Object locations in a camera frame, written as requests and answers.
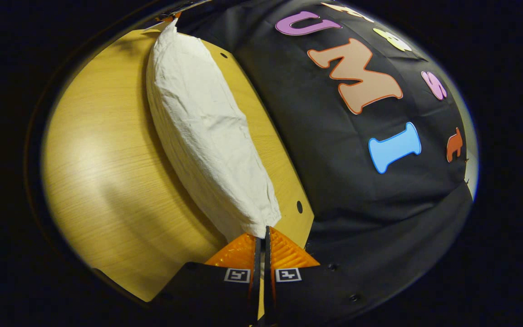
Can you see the white jeans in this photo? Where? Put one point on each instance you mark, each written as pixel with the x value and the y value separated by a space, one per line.
pixel 202 127

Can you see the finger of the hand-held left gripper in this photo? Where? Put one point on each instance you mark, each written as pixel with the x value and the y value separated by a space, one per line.
pixel 170 17

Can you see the black backdrop cloth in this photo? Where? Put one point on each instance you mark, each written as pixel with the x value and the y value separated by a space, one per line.
pixel 334 190

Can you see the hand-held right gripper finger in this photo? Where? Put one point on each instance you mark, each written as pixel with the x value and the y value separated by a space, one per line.
pixel 267 272
pixel 257 272

